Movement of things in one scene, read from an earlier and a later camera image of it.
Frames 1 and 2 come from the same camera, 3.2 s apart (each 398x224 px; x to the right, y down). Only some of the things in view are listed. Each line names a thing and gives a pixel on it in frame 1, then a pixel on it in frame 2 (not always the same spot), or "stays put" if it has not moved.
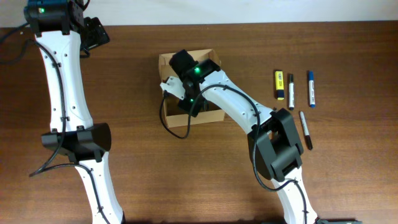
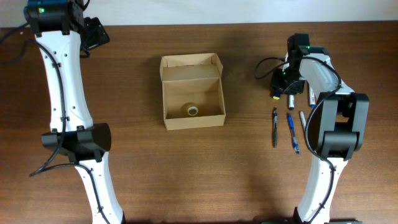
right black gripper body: (192, 101) -> (287, 81)
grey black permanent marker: (306, 130) stays put
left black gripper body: (94, 35) stays put
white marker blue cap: (311, 91) stays put
